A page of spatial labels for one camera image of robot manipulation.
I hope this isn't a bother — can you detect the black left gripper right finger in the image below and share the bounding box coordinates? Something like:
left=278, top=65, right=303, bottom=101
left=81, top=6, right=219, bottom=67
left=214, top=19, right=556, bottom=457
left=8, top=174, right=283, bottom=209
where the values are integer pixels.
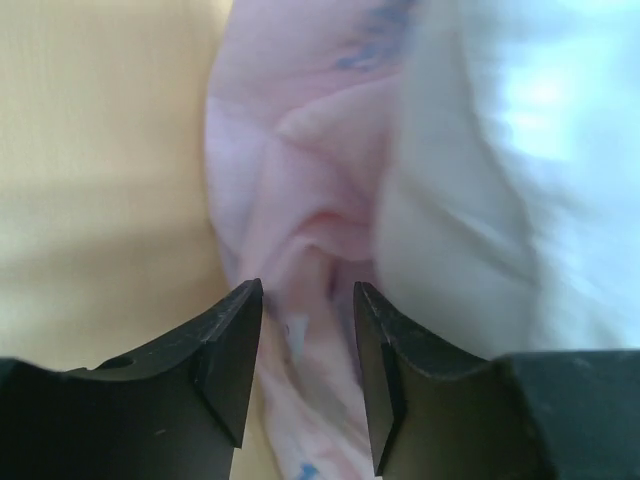
left=353, top=282, right=639, bottom=480

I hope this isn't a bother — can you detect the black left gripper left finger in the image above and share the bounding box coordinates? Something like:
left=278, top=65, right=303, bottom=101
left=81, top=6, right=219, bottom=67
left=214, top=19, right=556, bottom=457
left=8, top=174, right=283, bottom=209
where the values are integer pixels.
left=1, top=279, right=263, bottom=480

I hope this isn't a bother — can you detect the white pillow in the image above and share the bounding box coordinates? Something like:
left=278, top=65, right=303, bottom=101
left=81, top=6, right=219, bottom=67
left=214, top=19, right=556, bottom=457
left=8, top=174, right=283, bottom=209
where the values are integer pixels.
left=375, top=1, right=639, bottom=359

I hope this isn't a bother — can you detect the pink printed pillowcase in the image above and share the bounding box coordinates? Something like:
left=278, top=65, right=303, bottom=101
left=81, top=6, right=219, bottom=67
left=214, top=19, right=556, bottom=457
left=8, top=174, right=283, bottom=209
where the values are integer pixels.
left=205, top=1, right=418, bottom=479

